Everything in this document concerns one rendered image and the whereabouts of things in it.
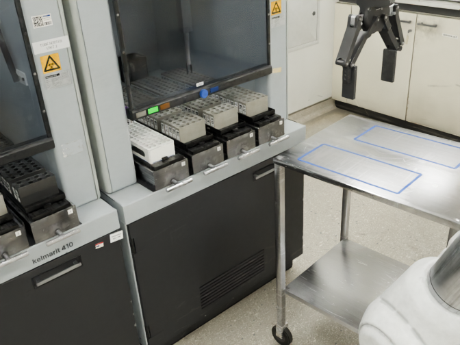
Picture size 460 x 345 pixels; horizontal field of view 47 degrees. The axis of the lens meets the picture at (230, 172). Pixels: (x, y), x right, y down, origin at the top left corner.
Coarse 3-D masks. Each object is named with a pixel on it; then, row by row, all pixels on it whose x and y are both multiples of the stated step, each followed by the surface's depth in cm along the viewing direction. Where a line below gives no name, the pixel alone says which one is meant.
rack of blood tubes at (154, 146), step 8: (136, 128) 184; (144, 128) 184; (136, 136) 178; (144, 136) 176; (152, 136) 176; (160, 136) 176; (136, 144) 172; (144, 144) 170; (152, 144) 170; (160, 144) 170; (168, 144) 171; (136, 152) 179; (144, 152) 169; (152, 152) 168; (160, 152) 170; (168, 152) 172; (152, 160) 169; (160, 160) 171
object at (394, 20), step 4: (396, 4) 107; (396, 8) 107; (396, 12) 107; (388, 16) 109; (392, 16) 108; (396, 16) 108; (392, 20) 109; (396, 20) 108; (392, 24) 110; (396, 24) 109; (400, 24) 110; (392, 28) 110; (396, 28) 110; (400, 28) 110; (396, 32) 110; (400, 32) 111; (396, 36) 111; (400, 36) 111; (400, 40) 112; (404, 40) 112; (400, 44) 112
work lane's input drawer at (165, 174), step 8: (176, 152) 175; (136, 160) 175; (168, 160) 170; (176, 160) 171; (184, 160) 173; (136, 168) 174; (144, 168) 169; (152, 168) 168; (160, 168) 168; (168, 168) 169; (176, 168) 172; (184, 168) 174; (144, 176) 171; (152, 176) 167; (160, 176) 168; (168, 176) 170; (176, 176) 173; (184, 176) 175; (160, 184) 169; (168, 184) 172; (176, 184) 169; (184, 184) 170
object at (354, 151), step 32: (352, 128) 183; (384, 128) 182; (288, 160) 165; (320, 160) 164; (352, 160) 162; (384, 160) 161; (416, 160) 160; (448, 160) 159; (384, 192) 145; (416, 192) 144; (448, 192) 143; (448, 224) 132; (352, 256) 207; (384, 256) 206; (288, 288) 193; (320, 288) 192; (352, 288) 191; (384, 288) 190; (352, 320) 177
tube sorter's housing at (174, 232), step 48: (96, 0) 144; (96, 48) 149; (96, 96) 154; (96, 144) 161; (288, 144) 206; (144, 192) 169; (192, 192) 180; (240, 192) 196; (288, 192) 216; (144, 240) 173; (192, 240) 188; (240, 240) 206; (288, 240) 227; (144, 288) 180; (192, 288) 196; (240, 288) 216; (144, 336) 190
